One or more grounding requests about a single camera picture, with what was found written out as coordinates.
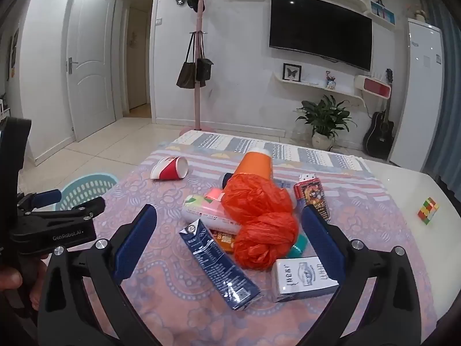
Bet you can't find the blue framed picture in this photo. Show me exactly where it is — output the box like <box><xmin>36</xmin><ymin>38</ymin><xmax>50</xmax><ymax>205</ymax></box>
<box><xmin>371</xmin><ymin>2</ymin><xmax>395</xmax><ymax>24</ymax></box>

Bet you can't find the orange plastic bag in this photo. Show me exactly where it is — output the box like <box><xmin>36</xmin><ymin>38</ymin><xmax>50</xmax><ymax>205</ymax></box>
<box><xmin>220</xmin><ymin>174</ymin><xmax>299</xmax><ymax>271</ymax></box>

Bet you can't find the patterned pink tablecloth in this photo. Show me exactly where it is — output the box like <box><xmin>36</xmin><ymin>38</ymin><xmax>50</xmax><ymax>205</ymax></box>
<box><xmin>83</xmin><ymin>130</ymin><xmax>438</xmax><ymax>346</ymax></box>

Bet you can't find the brown handbag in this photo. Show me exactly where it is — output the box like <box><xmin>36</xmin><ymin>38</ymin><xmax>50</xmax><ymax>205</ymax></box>
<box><xmin>176</xmin><ymin>32</ymin><xmax>198</xmax><ymax>89</ymax></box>

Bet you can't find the black handbag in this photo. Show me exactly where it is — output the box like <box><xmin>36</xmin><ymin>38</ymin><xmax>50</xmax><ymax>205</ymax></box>
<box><xmin>195</xmin><ymin>32</ymin><xmax>214</xmax><ymax>87</ymax></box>

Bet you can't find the wall picture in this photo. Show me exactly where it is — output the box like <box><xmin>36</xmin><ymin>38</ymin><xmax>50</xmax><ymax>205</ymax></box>
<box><xmin>7</xmin><ymin>28</ymin><xmax>19</xmax><ymax>80</ymax></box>

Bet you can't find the white refrigerator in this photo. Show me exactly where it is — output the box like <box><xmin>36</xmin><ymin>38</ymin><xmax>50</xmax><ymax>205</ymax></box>
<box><xmin>389</xmin><ymin>18</ymin><xmax>443</xmax><ymax>172</ymax></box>

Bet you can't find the orange paper cup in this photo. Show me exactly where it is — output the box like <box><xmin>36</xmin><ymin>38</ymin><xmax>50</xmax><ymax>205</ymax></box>
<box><xmin>234</xmin><ymin>148</ymin><xmax>273</xmax><ymax>181</ymax></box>

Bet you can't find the small teal plastic piece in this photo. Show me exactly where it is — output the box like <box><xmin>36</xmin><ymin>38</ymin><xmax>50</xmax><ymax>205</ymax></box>
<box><xmin>286</xmin><ymin>234</ymin><xmax>307</xmax><ymax>259</ymax></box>

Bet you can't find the black acoustic guitar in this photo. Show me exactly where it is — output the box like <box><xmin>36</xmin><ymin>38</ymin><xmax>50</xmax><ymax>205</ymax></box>
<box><xmin>363</xmin><ymin>68</ymin><xmax>395</xmax><ymax>158</ymax></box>

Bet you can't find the white dotted card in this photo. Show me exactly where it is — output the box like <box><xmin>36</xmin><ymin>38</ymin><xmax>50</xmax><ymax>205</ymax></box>
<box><xmin>293</xmin><ymin>174</ymin><xmax>331</xmax><ymax>221</ymax></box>

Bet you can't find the green potted plant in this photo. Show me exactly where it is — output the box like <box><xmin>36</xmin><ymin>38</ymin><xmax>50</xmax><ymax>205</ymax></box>
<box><xmin>296</xmin><ymin>95</ymin><xmax>357</xmax><ymax>150</ymax></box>

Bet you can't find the colourful puzzle cube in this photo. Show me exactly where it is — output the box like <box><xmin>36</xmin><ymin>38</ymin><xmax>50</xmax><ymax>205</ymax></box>
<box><xmin>418</xmin><ymin>198</ymin><xmax>440</xmax><ymax>226</ymax></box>

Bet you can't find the white and pink wrapper roll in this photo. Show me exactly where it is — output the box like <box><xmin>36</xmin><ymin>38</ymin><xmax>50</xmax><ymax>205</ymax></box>
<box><xmin>181</xmin><ymin>195</ymin><xmax>243</xmax><ymax>234</ymax></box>

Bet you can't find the pink coat rack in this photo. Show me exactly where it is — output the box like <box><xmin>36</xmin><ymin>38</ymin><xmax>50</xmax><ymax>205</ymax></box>
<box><xmin>180</xmin><ymin>0</ymin><xmax>222</xmax><ymax>138</ymax></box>

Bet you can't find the black wall television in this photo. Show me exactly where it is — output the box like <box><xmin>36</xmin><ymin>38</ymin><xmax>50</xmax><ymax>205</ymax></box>
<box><xmin>268</xmin><ymin>0</ymin><xmax>373</xmax><ymax>72</ymax></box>

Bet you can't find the white tissue pack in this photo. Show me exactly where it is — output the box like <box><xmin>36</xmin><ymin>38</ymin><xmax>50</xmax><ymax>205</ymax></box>
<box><xmin>271</xmin><ymin>257</ymin><xmax>340</xmax><ymax>303</ymax></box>

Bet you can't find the red and white paper cup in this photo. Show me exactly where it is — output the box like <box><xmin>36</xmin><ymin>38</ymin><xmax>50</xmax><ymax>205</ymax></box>
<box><xmin>150</xmin><ymin>156</ymin><xmax>189</xmax><ymax>181</ymax></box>

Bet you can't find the red and white cabinet box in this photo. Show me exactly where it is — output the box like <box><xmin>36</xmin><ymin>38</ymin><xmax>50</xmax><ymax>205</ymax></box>
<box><xmin>355</xmin><ymin>75</ymin><xmax>392</xmax><ymax>100</ymax></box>

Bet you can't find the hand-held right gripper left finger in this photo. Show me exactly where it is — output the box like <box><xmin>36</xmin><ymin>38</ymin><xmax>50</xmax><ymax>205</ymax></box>
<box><xmin>37</xmin><ymin>204</ymin><xmax>170</xmax><ymax>346</ymax></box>

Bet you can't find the beige hallway door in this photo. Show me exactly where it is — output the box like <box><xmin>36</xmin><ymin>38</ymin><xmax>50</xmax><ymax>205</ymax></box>
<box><xmin>126</xmin><ymin>6</ymin><xmax>150</xmax><ymax>110</ymax></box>

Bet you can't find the blue and beige curtain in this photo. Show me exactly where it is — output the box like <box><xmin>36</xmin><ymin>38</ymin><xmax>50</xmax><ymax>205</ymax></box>
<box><xmin>420</xmin><ymin>0</ymin><xmax>461</xmax><ymax>202</ymax></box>

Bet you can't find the dark blue drink carton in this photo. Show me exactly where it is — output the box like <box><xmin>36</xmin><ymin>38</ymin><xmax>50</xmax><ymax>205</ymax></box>
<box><xmin>179</xmin><ymin>219</ymin><xmax>262</xmax><ymax>311</ymax></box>

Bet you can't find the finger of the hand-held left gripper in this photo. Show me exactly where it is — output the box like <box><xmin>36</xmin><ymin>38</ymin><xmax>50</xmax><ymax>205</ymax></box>
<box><xmin>16</xmin><ymin>189</ymin><xmax>63</xmax><ymax>210</ymax></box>
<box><xmin>22</xmin><ymin>196</ymin><xmax>106</xmax><ymax>225</ymax></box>

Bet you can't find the person's left hand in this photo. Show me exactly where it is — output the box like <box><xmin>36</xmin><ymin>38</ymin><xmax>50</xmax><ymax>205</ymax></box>
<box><xmin>0</xmin><ymin>268</ymin><xmax>41</xmax><ymax>311</ymax></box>

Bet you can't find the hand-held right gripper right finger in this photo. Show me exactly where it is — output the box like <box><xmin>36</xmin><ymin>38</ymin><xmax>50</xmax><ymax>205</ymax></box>
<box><xmin>302</xmin><ymin>205</ymin><xmax>438</xmax><ymax>346</ymax></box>

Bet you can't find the orange snack packet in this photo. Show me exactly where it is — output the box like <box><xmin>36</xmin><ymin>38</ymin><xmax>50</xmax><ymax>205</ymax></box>
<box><xmin>211</xmin><ymin>229</ymin><xmax>238</xmax><ymax>253</ymax></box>

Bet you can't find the curved white wall shelf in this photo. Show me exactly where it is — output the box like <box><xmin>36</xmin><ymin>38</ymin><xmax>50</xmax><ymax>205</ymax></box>
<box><xmin>274</xmin><ymin>71</ymin><xmax>364</xmax><ymax>101</ymax></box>

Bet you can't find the light blue plastic basket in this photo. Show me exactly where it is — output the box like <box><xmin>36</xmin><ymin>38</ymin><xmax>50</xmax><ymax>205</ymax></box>
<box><xmin>56</xmin><ymin>173</ymin><xmax>120</xmax><ymax>213</ymax></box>

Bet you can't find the white room door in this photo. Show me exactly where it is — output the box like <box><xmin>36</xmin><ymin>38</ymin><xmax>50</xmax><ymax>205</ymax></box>
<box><xmin>67</xmin><ymin>0</ymin><xmax>116</xmax><ymax>142</ymax></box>

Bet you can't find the black butterfly frame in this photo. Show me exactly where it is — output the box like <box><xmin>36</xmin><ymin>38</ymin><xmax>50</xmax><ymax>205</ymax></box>
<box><xmin>283</xmin><ymin>63</ymin><xmax>302</xmax><ymax>81</ymax></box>

